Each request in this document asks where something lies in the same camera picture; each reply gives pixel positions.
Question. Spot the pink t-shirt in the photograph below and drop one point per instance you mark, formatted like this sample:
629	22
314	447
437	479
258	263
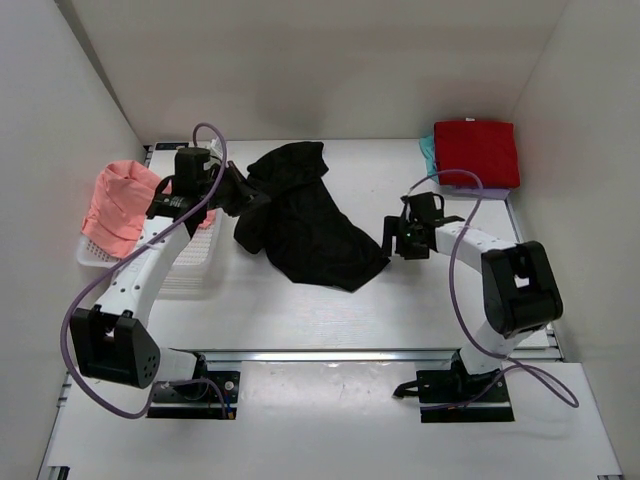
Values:
122	195

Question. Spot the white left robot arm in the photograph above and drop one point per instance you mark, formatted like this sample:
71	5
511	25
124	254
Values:
110	339

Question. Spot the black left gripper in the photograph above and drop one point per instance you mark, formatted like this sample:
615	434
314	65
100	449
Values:
238	189

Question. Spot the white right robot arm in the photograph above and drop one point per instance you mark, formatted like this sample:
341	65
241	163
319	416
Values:
520	293

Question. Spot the red folded t-shirt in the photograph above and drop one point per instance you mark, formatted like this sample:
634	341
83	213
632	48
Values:
485	148

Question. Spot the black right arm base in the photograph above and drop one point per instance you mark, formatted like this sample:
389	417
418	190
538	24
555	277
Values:
455	396

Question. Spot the aluminium table rail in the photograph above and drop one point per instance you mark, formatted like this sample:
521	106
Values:
329	356

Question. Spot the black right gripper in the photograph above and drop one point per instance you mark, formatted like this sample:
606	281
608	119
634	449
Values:
396	235

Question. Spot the black t-shirt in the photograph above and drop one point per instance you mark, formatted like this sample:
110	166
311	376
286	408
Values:
302	231

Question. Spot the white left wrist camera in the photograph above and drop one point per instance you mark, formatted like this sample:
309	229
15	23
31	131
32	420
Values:
215	148

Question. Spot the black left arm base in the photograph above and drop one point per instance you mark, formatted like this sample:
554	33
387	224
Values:
216	400

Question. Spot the lavender folded t-shirt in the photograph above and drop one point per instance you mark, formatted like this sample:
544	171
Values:
487	193

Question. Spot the teal folded t-shirt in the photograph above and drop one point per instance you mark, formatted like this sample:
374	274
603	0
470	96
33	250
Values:
427	148

